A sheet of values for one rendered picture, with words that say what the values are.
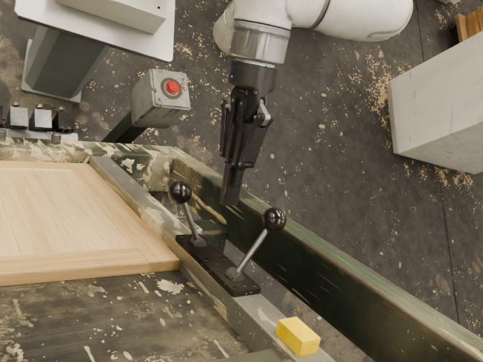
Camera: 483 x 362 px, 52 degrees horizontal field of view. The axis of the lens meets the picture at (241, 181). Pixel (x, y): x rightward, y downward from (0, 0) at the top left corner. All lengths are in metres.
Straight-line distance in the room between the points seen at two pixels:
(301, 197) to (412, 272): 0.98
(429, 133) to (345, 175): 0.61
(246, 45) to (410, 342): 0.50
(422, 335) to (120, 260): 0.47
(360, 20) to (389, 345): 0.50
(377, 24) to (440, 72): 2.64
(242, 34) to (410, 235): 2.83
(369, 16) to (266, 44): 0.17
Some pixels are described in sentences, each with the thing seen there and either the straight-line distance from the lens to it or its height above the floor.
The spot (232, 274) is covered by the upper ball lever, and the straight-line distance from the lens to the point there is 0.74.
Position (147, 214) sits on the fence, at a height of 1.24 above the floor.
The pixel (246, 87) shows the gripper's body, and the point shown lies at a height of 1.55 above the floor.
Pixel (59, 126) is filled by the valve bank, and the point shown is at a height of 0.76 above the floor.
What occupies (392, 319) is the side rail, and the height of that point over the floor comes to 1.58.
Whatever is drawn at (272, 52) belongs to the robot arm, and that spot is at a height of 1.60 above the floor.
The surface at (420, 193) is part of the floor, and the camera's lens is 3.67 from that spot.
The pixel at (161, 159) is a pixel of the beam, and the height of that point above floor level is 0.90.
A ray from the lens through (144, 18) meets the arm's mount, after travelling 1.69.
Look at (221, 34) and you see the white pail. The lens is 2.84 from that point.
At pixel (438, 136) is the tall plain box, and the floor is 0.38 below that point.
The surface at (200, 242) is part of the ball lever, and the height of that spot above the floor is 1.40.
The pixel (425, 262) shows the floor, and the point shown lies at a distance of 3.55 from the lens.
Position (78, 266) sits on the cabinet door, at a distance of 0.79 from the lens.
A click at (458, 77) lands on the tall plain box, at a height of 0.57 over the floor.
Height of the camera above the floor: 2.12
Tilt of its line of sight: 53 degrees down
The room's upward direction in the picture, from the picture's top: 64 degrees clockwise
